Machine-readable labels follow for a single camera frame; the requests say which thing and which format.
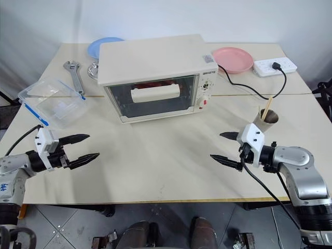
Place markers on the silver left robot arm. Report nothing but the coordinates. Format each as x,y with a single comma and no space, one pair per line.
13,166

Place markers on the silver adjustable wrench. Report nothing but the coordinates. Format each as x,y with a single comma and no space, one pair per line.
75,77

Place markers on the metal chopstick cup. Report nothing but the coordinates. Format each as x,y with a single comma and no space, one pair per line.
269,120

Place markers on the white toaster oven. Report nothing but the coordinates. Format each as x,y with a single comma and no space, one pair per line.
153,59

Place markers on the white power strip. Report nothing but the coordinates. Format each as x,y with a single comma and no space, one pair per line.
262,69

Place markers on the pink plate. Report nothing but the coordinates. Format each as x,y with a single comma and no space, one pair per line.
233,59

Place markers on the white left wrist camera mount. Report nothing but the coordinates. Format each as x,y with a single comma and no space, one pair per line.
44,145

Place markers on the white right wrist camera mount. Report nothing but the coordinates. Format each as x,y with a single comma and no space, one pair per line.
252,137

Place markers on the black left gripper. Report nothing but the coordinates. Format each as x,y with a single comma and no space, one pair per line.
57,160

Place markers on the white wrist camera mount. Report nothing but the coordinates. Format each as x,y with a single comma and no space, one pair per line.
44,145
252,137

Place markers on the clear container with blue clips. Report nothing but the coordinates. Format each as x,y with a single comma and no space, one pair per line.
54,101

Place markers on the wooden chopstick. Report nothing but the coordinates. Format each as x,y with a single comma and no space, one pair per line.
268,107

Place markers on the blue plate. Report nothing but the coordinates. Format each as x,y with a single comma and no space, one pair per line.
94,48

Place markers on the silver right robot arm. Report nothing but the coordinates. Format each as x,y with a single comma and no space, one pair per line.
298,166

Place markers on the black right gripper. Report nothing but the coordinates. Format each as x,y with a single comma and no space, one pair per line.
247,154

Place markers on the black stand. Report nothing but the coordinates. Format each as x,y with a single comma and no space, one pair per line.
324,96

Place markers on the shiny metal bowl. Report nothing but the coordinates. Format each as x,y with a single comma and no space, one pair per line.
93,70

